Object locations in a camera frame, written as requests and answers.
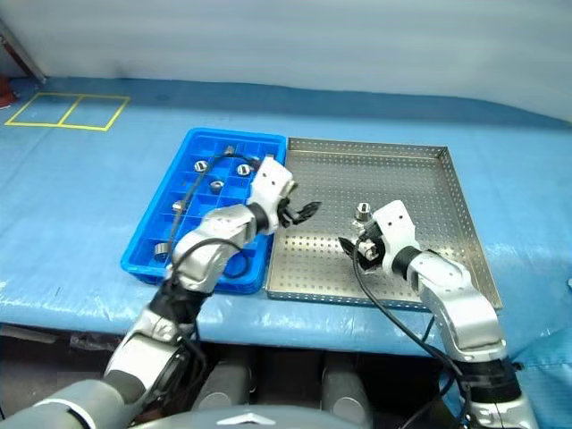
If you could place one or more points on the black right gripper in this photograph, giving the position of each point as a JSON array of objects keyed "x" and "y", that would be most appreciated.
[{"x": 372, "y": 232}]

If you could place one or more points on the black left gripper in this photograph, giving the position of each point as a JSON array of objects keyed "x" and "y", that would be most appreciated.
[{"x": 287, "y": 213}]

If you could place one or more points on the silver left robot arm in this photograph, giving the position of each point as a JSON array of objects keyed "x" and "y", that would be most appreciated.
[{"x": 214, "y": 250}]

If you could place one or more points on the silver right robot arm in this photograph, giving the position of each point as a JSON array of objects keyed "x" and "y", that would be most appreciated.
[{"x": 465, "y": 308}]

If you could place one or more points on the perforated steel tray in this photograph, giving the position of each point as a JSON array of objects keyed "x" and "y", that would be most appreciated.
[{"x": 322, "y": 259}]

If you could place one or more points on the blue plastic compartment tray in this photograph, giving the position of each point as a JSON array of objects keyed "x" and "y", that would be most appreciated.
[{"x": 152, "y": 232}]

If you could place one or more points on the dark grey rounded cylinder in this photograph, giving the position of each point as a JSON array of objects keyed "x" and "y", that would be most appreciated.
[
  {"x": 223, "y": 380},
  {"x": 346, "y": 389}
]

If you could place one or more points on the grey robot chest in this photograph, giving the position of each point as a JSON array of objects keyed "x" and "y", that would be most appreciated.
[{"x": 250, "y": 420}]

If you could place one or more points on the blue table cover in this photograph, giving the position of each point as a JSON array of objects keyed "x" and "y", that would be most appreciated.
[{"x": 89, "y": 223}]

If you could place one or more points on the grey metal bar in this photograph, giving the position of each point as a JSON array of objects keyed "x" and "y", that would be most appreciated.
[{"x": 24, "y": 56}]

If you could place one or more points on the red object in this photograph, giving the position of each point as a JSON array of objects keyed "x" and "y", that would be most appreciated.
[{"x": 4, "y": 94}]

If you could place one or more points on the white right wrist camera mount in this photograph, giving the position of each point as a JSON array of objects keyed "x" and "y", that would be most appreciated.
[{"x": 395, "y": 228}]

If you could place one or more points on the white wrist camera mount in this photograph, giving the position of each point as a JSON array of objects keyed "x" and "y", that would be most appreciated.
[
  {"x": 395, "y": 228},
  {"x": 270, "y": 181}
]

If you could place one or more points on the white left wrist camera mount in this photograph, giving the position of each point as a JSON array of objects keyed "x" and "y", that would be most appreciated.
[{"x": 270, "y": 181}]

